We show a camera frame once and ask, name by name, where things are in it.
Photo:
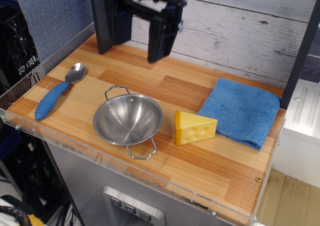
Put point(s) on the dark grey post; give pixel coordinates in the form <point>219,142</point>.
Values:
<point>103,30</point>
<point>301,56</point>

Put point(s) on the yellow toy cheese wedge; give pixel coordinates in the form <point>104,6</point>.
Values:
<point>191,128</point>

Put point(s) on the black equipment rack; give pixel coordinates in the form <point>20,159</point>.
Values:
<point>18,55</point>

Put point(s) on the white metal block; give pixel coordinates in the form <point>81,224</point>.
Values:
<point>298,152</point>

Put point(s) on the folded blue cloth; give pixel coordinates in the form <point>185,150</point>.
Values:
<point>245,114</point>

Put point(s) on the silver control panel with buttons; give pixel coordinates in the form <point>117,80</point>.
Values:
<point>124,209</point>

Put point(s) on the clear acrylic table guard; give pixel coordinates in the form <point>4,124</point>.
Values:
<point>220,177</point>

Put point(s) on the grey metal cabinet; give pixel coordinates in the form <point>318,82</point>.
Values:
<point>86,179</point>

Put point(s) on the dark grey left post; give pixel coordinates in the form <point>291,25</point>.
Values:
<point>103,30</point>

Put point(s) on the blue handled metal spoon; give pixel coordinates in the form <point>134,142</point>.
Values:
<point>75,74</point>

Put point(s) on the small steel two-handled pan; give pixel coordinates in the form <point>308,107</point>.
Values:
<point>127,119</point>

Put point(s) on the yellow and black object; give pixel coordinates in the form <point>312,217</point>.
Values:
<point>10,215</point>

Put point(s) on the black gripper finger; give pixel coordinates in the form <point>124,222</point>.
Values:
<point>119,22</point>
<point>163,30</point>

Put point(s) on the dark grey right post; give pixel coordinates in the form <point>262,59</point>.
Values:
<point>301,56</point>

